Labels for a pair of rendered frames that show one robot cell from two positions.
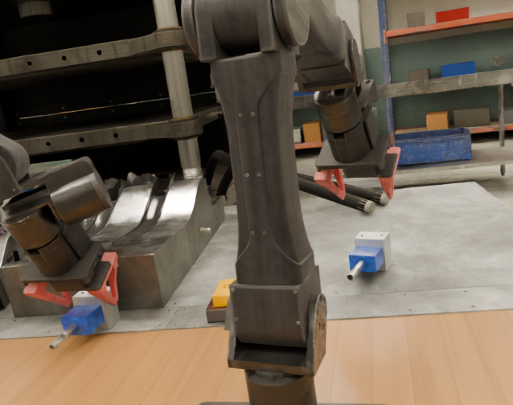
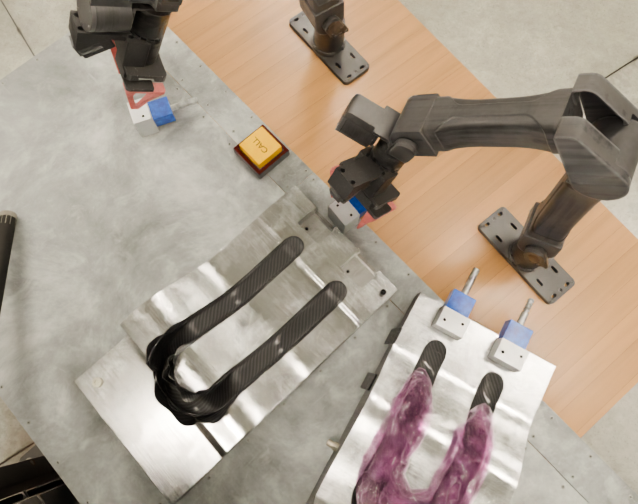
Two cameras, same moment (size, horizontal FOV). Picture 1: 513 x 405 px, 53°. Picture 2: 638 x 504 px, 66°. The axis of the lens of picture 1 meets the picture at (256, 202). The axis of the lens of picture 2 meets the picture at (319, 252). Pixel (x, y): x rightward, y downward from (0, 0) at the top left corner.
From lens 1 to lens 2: 1.23 m
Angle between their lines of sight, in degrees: 89
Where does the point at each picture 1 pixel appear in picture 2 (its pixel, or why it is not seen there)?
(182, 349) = (320, 140)
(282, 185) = not seen: outside the picture
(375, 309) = (211, 81)
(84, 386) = not seen: hidden behind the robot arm
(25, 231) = not seen: hidden behind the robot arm
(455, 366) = (239, 23)
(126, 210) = (238, 340)
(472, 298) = (166, 47)
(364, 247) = (152, 113)
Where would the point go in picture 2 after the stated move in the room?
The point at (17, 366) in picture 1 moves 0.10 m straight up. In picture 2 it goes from (406, 210) to (416, 191)
